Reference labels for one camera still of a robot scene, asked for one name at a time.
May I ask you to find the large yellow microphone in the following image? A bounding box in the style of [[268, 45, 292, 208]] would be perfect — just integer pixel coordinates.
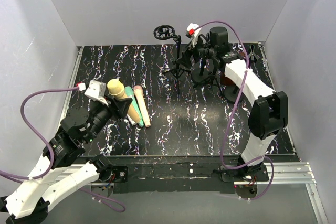
[[107, 79, 140, 123]]

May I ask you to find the black tripod shock mount stand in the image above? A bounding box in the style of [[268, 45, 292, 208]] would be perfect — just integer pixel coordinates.
[[153, 24, 192, 93]]

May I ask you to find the black round base holder stand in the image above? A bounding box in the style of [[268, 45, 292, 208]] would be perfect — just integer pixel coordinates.
[[224, 85, 240, 104]]

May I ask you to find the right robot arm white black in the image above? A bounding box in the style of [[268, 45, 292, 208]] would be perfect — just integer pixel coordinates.
[[178, 22, 288, 177]]

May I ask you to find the black tripod clip stand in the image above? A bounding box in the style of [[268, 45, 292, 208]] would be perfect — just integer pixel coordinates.
[[193, 58, 222, 91]]

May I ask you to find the black clip stand far right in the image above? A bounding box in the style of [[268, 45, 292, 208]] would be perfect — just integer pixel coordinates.
[[247, 44, 260, 63]]

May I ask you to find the green microphone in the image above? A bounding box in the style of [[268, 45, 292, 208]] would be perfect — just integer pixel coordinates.
[[124, 86, 144, 127]]

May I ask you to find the pink microphone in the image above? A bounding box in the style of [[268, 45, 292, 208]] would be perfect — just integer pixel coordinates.
[[133, 85, 151, 127]]

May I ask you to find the white microphone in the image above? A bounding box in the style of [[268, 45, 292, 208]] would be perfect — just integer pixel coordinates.
[[128, 116, 137, 126]]

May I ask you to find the brown box in holder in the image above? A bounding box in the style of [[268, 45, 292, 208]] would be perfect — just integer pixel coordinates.
[[220, 74, 235, 86]]

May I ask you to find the black front mounting base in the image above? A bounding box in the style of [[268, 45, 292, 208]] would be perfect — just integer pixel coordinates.
[[107, 156, 251, 194]]

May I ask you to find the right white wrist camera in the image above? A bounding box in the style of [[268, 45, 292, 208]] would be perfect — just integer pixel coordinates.
[[185, 23, 201, 48]]

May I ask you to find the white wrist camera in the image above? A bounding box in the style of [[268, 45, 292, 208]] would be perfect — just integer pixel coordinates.
[[85, 80, 108, 106], [185, 23, 201, 48]]

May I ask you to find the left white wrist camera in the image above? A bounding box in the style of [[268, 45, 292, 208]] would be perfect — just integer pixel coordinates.
[[85, 80, 108, 106]]

